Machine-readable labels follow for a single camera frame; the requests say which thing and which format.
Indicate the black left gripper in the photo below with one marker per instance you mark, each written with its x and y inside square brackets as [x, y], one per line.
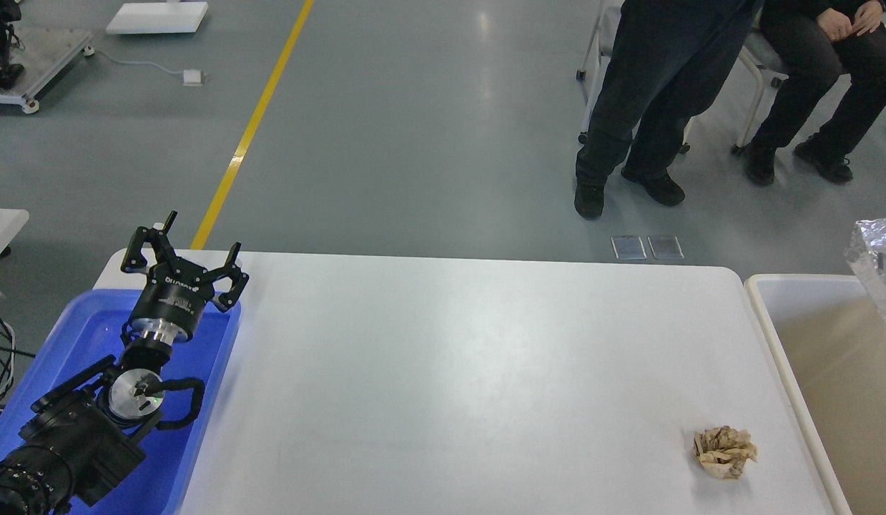
[168, 300]

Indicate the white side table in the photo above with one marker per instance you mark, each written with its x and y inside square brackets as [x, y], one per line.
[11, 222]

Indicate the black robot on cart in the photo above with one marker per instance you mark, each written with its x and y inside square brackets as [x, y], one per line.
[10, 12]

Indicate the metal cart platform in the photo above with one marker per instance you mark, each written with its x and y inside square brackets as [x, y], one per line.
[45, 51]

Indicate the floor socket plate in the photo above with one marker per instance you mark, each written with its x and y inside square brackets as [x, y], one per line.
[628, 247]
[665, 247]

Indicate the crumpled brown paper ball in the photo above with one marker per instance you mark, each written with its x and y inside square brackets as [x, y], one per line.
[723, 452]

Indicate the white plastic bin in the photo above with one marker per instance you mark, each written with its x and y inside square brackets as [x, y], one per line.
[829, 345]

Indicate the floor socket plate left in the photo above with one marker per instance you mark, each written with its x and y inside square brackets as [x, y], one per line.
[628, 247]

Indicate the white power adapter with cable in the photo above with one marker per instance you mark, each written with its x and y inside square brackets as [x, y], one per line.
[188, 77]

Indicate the seated person in black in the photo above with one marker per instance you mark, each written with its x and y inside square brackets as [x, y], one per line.
[818, 42]

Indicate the standing person in black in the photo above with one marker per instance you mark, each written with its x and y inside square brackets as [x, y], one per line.
[670, 61]

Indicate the floor socket plate right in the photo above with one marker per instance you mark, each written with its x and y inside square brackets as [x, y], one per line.
[665, 247]

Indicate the aluminium foil sheet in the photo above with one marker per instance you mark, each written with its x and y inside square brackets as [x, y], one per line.
[866, 256]

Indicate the white foam board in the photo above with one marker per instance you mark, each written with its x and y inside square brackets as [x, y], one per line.
[167, 17]

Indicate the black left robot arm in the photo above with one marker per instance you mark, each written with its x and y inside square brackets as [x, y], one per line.
[83, 440]

